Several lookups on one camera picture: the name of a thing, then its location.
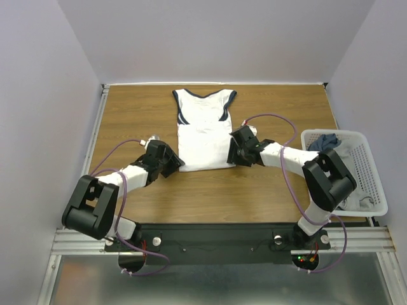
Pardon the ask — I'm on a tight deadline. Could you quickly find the white graphic tank top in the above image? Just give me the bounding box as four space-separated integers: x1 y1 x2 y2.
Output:
172 89 237 172

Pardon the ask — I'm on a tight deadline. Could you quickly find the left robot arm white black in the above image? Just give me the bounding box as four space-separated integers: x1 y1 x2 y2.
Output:
62 137 185 240

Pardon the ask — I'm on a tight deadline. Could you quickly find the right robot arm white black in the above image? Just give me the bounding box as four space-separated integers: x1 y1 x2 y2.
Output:
227 125 357 248

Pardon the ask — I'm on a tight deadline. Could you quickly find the navy blue tank top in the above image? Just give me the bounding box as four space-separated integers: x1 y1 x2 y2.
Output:
307 133 341 152

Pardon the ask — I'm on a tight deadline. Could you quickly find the grey tank top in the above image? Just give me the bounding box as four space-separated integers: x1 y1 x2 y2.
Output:
338 188 375 211

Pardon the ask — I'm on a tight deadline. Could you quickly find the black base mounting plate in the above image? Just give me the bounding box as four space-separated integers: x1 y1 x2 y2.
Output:
104 223 331 266

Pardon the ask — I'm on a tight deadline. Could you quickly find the white plastic laundry basket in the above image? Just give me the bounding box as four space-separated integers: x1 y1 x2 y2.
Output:
301 129 388 217

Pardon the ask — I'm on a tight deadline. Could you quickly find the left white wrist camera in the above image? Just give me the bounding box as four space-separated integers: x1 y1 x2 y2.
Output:
139 134 160 149

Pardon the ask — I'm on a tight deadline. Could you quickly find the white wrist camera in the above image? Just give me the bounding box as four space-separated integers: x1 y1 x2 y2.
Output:
241 120 258 136
139 134 160 149

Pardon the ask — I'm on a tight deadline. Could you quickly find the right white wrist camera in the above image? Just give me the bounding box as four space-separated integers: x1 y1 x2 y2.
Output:
241 120 258 136

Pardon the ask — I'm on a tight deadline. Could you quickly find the aluminium frame rail left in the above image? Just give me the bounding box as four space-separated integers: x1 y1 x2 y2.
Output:
78 84 110 178

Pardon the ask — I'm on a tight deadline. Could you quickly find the aluminium frame rail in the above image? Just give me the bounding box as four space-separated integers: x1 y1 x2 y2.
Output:
78 84 110 178
51 227 396 255

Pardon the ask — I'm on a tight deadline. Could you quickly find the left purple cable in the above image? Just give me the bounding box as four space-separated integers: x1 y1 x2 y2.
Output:
92 139 171 276

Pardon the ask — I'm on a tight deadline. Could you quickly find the purple cable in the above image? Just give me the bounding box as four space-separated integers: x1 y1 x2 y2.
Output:
92 139 171 276
241 113 347 275

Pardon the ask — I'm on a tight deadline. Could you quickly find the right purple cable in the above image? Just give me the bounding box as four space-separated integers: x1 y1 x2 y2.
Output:
241 113 347 275

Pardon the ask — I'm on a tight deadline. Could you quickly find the aluminium frame rail front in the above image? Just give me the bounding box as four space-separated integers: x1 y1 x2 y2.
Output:
51 227 396 255

